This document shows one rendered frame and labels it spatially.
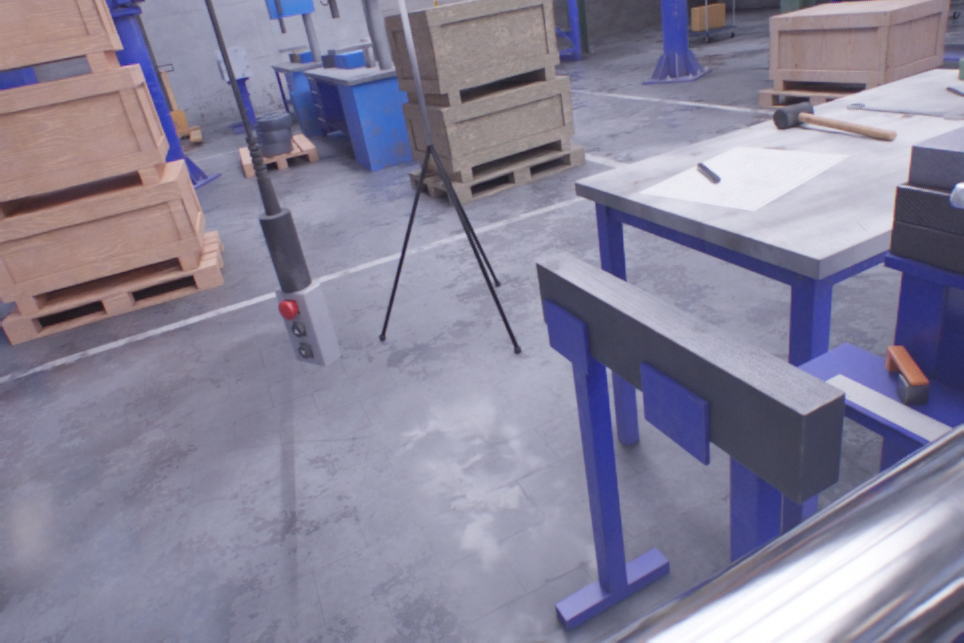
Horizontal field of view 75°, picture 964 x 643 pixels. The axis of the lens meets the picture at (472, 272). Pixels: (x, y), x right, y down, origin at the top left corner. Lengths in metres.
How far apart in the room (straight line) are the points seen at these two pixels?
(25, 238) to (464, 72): 2.88
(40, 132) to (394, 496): 2.95
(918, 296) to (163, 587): 1.96
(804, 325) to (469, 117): 3.56
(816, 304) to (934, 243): 0.39
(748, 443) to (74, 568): 2.03
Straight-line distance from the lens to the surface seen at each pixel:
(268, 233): 0.92
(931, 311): 1.02
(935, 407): 1.01
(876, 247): 1.33
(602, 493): 1.47
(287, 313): 0.95
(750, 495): 1.01
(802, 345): 1.36
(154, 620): 2.11
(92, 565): 2.41
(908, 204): 0.97
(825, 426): 0.88
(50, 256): 4.33
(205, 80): 13.35
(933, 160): 0.96
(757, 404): 0.88
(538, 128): 4.95
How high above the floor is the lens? 1.37
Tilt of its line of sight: 23 degrees down
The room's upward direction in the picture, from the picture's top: 11 degrees counter-clockwise
